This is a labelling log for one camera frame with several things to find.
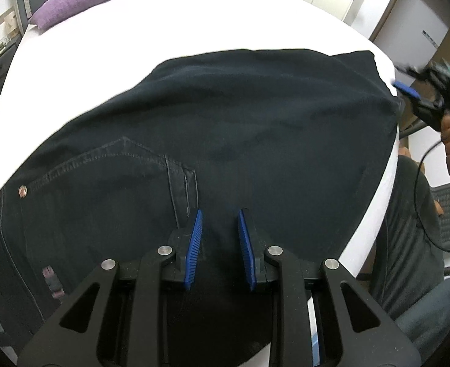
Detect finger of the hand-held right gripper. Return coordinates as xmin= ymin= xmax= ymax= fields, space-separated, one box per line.
xmin=395 ymin=65 xmax=434 ymax=83
xmin=393 ymin=80 xmax=444 ymax=120

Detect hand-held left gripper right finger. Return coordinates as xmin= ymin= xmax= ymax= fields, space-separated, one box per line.
xmin=237 ymin=209 xmax=422 ymax=367

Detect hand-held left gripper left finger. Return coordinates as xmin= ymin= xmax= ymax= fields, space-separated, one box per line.
xmin=16 ymin=209 xmax=204 ymax=367

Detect dark navy denim pants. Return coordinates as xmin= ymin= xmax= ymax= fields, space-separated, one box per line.
xmin=0 ymin=48 xmax=403 ymax=367

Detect person's grey shirt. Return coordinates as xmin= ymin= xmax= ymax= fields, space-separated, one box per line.
xmin=370 ymin=155 xmax=446 ymax=319

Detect person's blue-grey trouser legs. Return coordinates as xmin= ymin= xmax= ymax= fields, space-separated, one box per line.
xmin=395 ymin=277 xmax=450 ymax=354

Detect white bed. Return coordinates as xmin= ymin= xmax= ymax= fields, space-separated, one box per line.
xmin=0 ymin=0 xmax=401 ymax=280

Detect purple pillow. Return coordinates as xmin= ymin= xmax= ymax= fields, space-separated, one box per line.
xmin=28 ymin=0 xmax=128 ymax=30

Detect white door with wooden frame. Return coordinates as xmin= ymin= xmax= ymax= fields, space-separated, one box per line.
xmin=370 ymin=0 xmax=450 ymax=70

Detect black cable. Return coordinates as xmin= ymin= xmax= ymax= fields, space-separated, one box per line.
xmin=414 ymin=117 xmax=450 ymax=254

